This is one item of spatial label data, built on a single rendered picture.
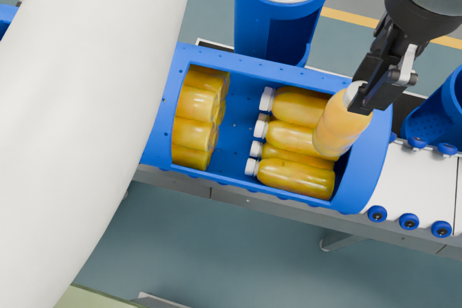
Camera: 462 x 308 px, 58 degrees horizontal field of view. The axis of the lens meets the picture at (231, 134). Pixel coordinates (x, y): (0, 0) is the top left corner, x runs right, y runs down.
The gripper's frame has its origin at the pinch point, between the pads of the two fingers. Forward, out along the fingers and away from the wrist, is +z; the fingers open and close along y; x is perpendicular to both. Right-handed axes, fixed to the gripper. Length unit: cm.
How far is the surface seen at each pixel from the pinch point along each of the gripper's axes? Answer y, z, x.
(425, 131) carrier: 58, 129, -59
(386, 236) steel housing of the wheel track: -7, 59, -24
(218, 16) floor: 107, 146, 52
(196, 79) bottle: 10.7, 31.5, 28.8
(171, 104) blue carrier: 0.6, 23.5, 30.3
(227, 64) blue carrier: 11.9, 24.1, 22.0
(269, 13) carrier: 43, 48, 18
